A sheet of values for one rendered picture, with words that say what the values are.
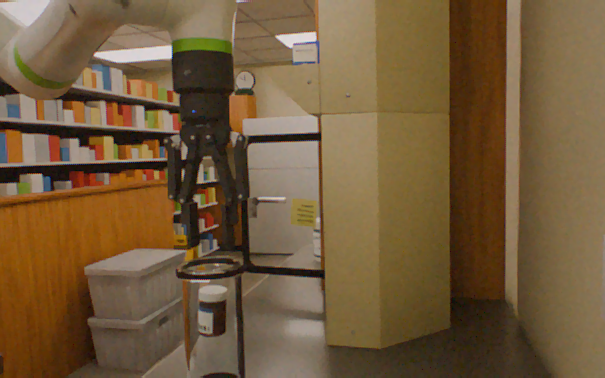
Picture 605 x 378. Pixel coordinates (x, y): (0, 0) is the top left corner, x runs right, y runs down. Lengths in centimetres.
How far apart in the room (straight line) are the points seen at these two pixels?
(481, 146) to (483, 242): 25
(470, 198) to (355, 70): 53
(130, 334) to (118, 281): 34
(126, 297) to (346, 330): 230
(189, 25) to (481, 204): 88
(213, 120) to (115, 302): 257
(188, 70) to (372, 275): 52
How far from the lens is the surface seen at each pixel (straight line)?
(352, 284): 96
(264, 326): 112
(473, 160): 129
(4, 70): 107
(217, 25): 72
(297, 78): 96
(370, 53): 94
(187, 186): 74
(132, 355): 327
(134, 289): 310
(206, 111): 70
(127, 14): 69
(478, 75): 130
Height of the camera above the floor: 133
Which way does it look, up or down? 4 degrees down
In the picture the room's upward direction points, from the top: 2 degrees counter-clockwise
